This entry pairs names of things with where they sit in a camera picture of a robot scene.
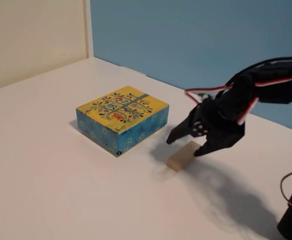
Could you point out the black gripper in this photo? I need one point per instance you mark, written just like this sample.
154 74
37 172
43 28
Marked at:
202 119

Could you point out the wooden Jenga block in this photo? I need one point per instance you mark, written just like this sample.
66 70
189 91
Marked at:
182 156

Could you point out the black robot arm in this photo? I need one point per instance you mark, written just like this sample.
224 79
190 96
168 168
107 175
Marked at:
280 92

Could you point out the yellow teal floral box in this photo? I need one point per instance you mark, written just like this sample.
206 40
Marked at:
125 107

